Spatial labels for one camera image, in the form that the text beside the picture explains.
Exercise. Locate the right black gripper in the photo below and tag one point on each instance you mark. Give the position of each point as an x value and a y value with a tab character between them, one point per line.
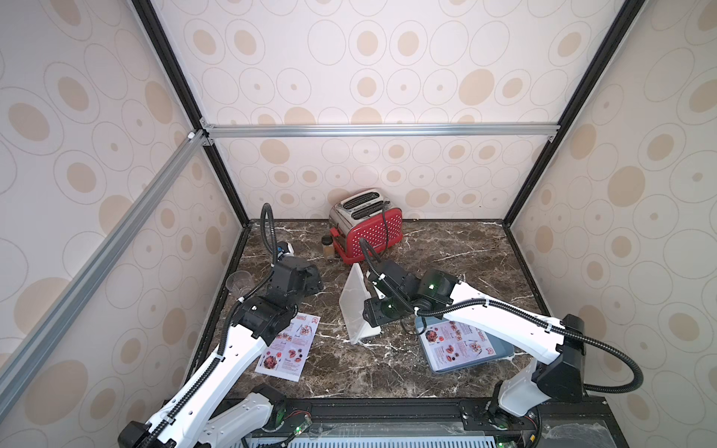
375	313

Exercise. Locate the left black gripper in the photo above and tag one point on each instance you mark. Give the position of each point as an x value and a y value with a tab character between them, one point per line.
316	279

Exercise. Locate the clear acrylic menu holder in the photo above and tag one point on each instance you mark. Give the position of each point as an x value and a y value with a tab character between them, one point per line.
351	302

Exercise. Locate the new printed menu sheet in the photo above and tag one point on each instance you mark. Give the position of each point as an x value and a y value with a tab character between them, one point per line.
450	345

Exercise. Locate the old printed menu sheet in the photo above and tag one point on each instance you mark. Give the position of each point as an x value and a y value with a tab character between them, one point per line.
286	356

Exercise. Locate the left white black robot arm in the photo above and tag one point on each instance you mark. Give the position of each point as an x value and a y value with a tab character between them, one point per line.
189	419

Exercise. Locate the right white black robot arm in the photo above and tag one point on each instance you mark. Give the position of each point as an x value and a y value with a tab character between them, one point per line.
557	346

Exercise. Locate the small brown spice jar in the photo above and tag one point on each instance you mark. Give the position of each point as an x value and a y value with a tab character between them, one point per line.
327	246

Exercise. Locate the clear drinking glass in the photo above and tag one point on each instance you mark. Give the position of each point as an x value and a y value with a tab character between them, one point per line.
239	284

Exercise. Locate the red and chrome toaster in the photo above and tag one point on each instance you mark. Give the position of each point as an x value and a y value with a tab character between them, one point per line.
367	215

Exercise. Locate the blue-grey plastic tray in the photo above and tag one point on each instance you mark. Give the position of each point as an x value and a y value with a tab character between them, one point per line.
503	349

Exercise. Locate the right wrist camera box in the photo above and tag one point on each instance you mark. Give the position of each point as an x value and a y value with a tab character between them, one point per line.
373	286

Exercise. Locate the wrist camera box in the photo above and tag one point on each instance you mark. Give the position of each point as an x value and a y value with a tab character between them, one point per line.
284	249
373	286

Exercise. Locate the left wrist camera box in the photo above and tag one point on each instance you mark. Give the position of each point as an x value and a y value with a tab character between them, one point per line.
284	249

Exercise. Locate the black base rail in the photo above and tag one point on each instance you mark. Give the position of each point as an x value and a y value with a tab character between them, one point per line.
439	423

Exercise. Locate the horizontal aluminium frame bar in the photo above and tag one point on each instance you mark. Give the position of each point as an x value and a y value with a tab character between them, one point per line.
214	131

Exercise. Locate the slanted aluminium frame bar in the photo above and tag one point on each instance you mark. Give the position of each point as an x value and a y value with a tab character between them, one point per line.
44	338

